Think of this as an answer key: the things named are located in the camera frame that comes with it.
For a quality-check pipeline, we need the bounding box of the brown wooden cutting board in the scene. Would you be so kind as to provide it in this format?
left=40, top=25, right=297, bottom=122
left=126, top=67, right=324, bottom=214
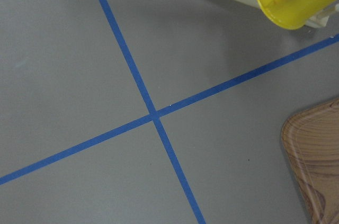
left=281, top=98, right=338, bottom=223

